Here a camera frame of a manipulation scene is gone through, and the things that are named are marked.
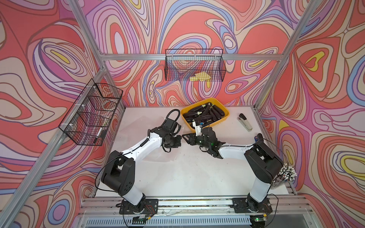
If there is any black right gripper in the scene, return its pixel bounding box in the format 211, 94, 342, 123
182, 132, 210, 149

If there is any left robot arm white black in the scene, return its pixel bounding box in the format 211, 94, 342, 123
100, 118, 182, 211

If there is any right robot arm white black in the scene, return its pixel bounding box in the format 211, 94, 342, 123
182, 127, 284, 212

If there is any yellow plastic tray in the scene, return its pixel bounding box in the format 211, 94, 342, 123
181, 98, 230, 132

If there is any grey black stapler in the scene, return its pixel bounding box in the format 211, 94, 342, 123
237, 113, 253, 132

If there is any yellow cloth in basket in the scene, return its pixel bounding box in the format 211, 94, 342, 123
189, 72, 212, 82

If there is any aluminium horizontal back bar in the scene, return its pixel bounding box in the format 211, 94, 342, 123
99, 53, 284, 61

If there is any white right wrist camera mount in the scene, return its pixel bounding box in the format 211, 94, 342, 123
193, 121, 202, 136

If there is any black corrugated cable hose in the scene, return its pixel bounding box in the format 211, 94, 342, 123
164, 109, 182, 126

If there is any black wire basket back wall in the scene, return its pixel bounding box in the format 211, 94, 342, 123
164, 47, 226, 82

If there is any black wire basket wall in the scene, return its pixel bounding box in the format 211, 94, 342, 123
164, 47, 226, 82
59, 79, 123, 146

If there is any black wire basket left wall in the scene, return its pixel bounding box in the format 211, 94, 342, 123
59, 79, 123, 146

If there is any aluminium frame post left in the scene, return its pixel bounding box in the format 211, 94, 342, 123
1, 1, 120, 228

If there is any aluminium frame post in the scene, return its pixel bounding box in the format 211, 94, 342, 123
253, 1, 322, 111
1, 1, 120, 228

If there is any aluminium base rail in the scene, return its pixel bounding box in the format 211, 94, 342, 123
75, 195, 320, 228

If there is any aluminium frame post right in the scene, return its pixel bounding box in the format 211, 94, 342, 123
253, 1, 322, 111

